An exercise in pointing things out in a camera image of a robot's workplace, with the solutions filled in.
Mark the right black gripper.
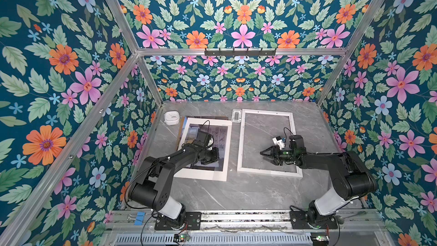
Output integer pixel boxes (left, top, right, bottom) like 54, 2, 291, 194
261, 146, 296, 165

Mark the white photo mat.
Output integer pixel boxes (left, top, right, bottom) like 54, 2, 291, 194
175, 117, 232, 182

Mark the white picture frame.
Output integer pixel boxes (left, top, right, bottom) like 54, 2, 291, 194
237, 109, 303, 179

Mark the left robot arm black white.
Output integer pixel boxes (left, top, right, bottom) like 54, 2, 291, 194
126, 143, 219, 220

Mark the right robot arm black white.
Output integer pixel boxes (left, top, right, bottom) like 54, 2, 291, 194
260, 146, 377, 228

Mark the white round device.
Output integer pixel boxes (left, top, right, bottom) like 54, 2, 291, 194
164, 110, 180, 126

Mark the blue binder clip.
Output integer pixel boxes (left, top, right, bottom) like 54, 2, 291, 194
134, 212, 145, 226

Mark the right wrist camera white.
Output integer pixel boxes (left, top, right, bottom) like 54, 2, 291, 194
272, 136, 286, 150

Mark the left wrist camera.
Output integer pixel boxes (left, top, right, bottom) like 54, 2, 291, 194
193, 131, 213, 147

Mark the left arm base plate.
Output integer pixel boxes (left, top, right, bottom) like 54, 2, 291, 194
154, 212, 202, 231

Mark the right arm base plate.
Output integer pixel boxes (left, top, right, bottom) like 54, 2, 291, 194
290, 211, 339, 230

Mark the black hook rail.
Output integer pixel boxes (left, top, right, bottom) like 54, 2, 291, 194
204, 48, 277, 57

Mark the white cable duct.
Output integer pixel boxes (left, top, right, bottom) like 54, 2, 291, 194
114, 233, 313, 246

